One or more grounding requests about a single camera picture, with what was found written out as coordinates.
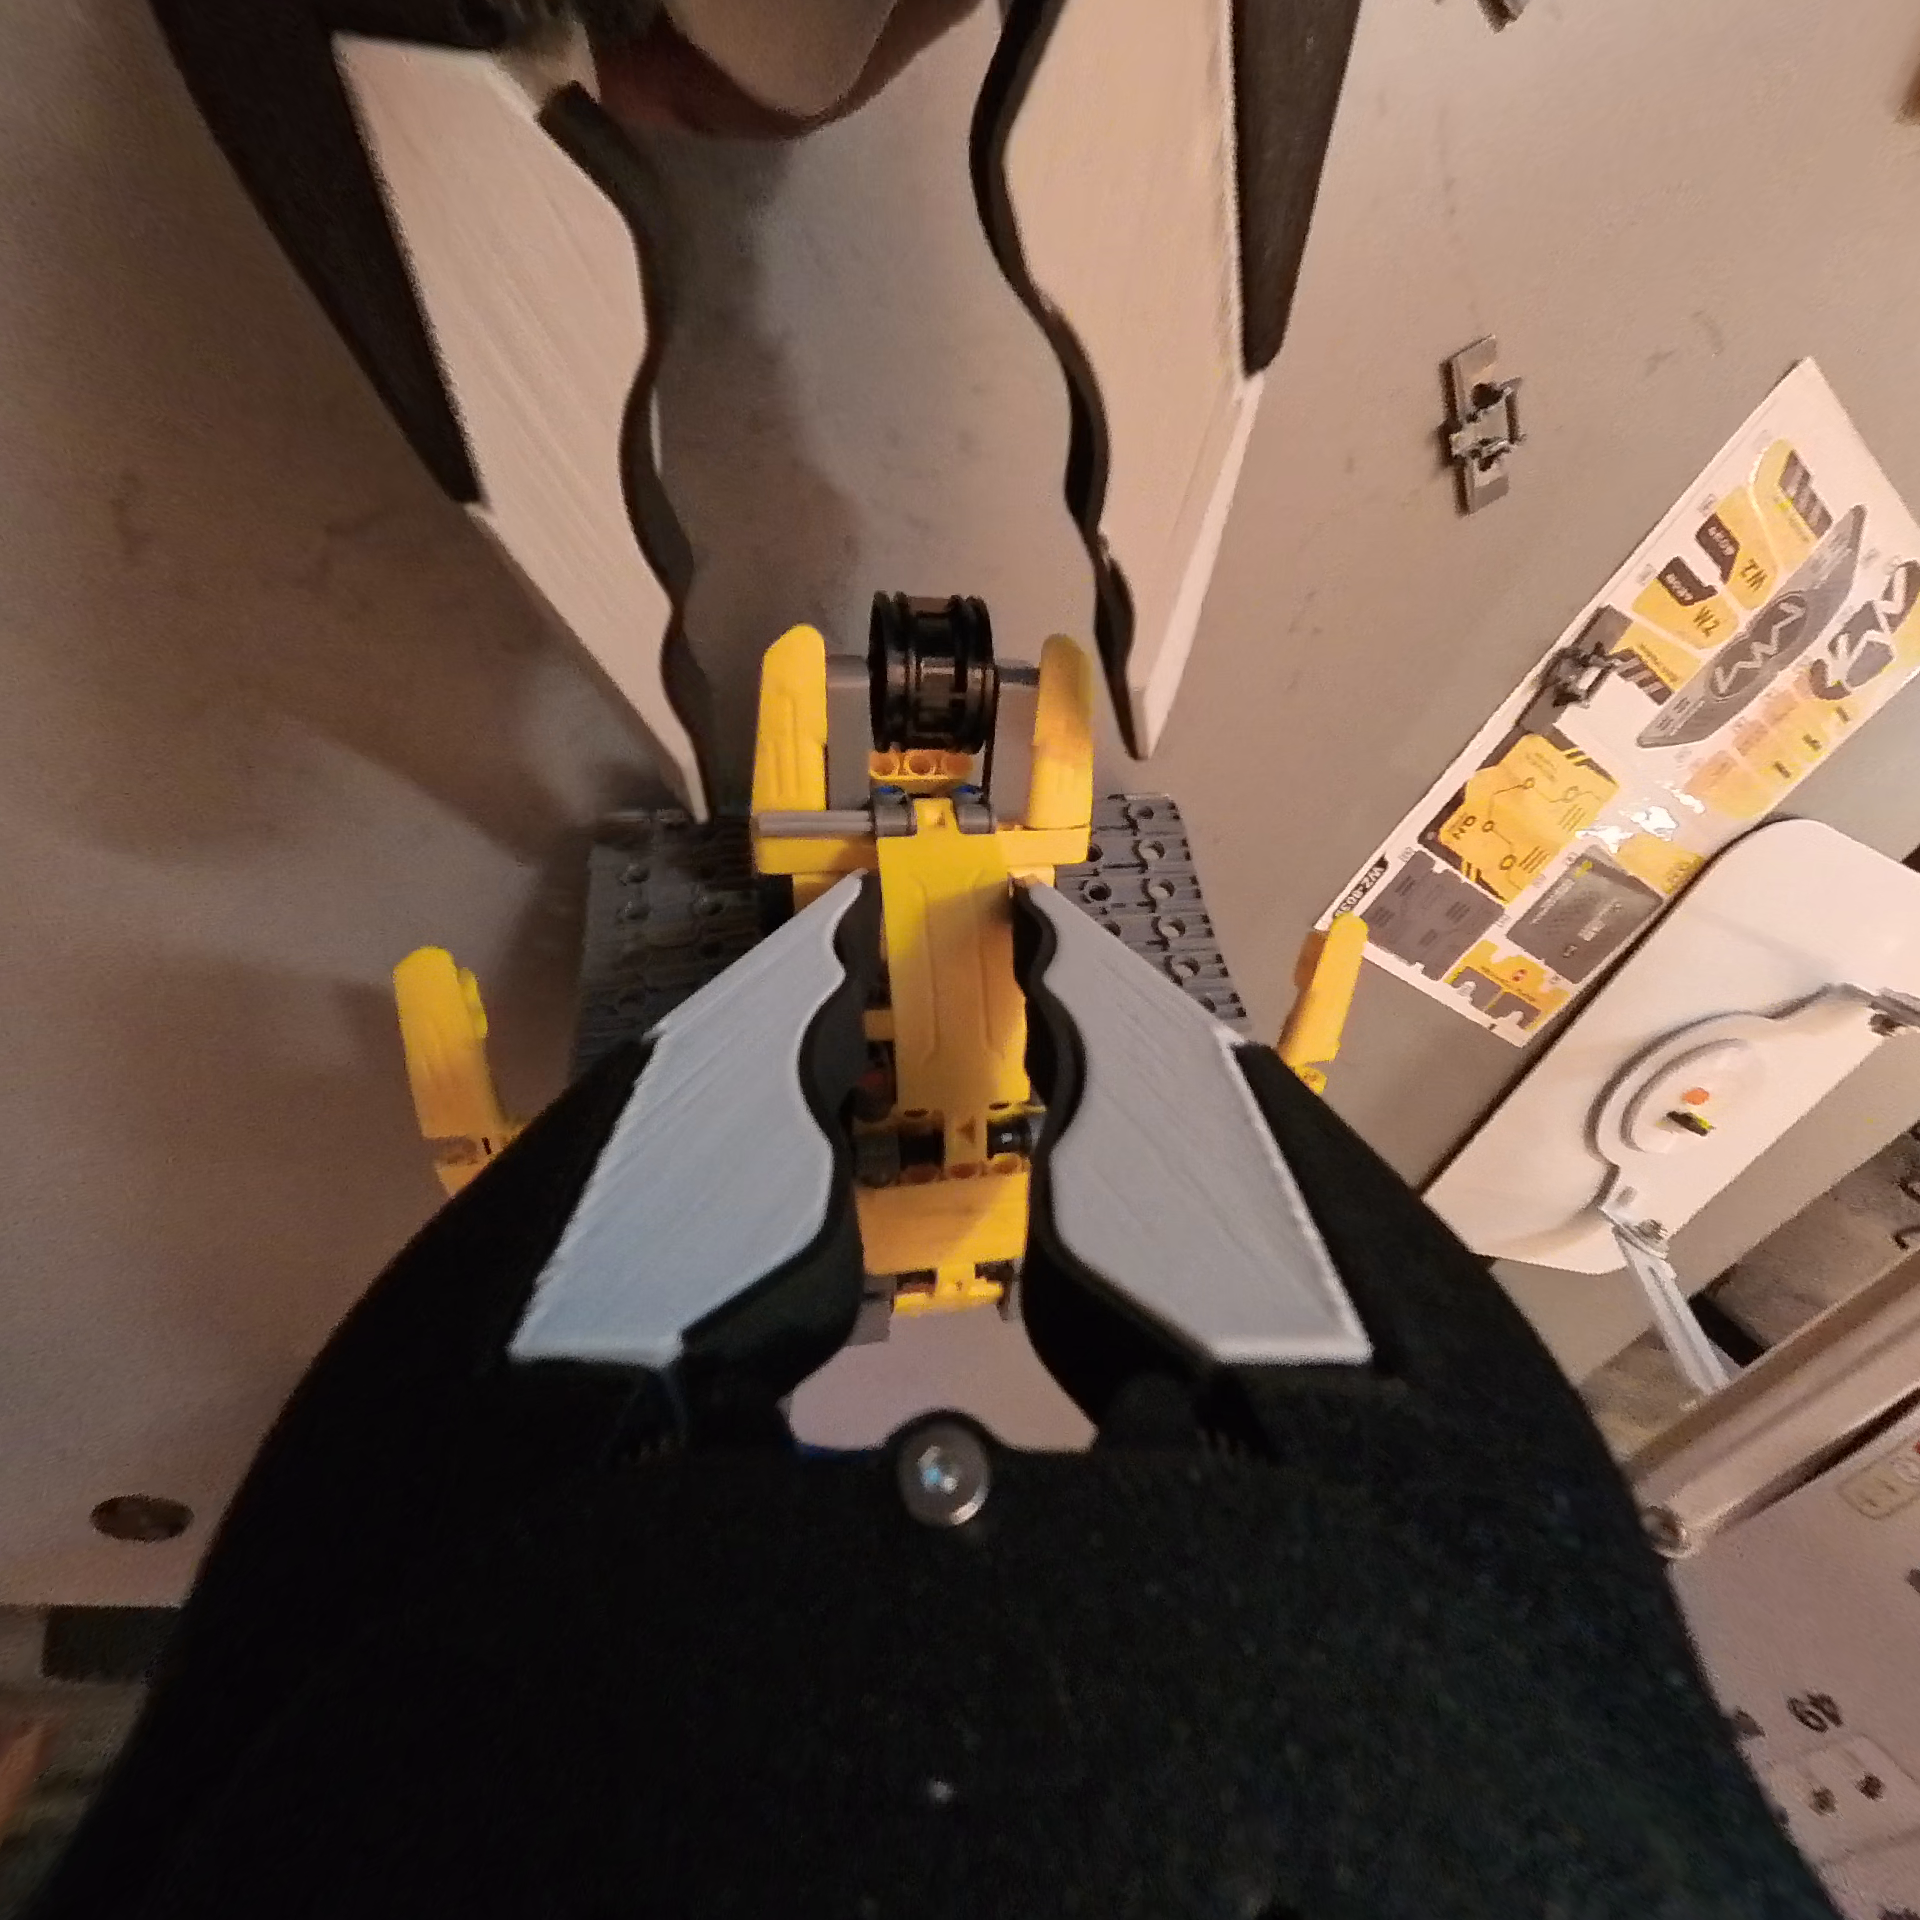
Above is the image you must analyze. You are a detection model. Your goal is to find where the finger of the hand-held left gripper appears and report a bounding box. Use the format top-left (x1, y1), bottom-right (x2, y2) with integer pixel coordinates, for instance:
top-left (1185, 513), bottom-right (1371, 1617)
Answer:
top-left (333, 36), bottom-right (720, 826)
top-left (974, 0), bottom-right (1265, 762)

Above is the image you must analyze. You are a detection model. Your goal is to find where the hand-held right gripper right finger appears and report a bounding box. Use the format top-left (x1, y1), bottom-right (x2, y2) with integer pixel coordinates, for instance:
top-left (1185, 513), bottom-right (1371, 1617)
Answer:
top-left (1013, 886), bottom-right (1376, 1376)

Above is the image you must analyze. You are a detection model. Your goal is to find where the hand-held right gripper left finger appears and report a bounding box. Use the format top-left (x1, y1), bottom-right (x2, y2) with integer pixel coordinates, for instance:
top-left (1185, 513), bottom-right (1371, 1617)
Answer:
top-left (507, 875), bottom-right (878, 1376)

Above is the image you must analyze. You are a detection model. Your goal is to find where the yellow tracked toy vehicle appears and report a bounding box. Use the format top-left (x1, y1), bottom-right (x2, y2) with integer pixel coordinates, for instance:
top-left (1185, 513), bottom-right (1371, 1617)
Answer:
top-left (393, 586), bottom-right (1371, 1357)

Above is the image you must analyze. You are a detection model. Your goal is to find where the instruction booklet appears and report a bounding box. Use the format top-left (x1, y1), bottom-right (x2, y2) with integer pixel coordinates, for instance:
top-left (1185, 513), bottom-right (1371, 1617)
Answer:
top-left (1667, 1395), bottom-right (1920, 1920)

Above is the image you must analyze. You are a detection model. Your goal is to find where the person's left hand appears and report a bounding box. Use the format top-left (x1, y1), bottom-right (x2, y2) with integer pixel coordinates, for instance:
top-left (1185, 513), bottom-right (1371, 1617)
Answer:
top-left (599, 0), bottom-right (996, 139)

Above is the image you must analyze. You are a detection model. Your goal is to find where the yellow sticker sheet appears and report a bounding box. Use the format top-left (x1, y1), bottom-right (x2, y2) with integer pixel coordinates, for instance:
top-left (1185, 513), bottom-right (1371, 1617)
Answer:
top-left (1315, 357), bottom-right (1920, 1047)

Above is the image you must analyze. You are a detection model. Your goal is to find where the white book stand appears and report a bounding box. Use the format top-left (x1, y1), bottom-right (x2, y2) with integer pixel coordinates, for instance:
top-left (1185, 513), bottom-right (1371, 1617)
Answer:
top-left (1419, 816), bottom-right (1920, 1555)

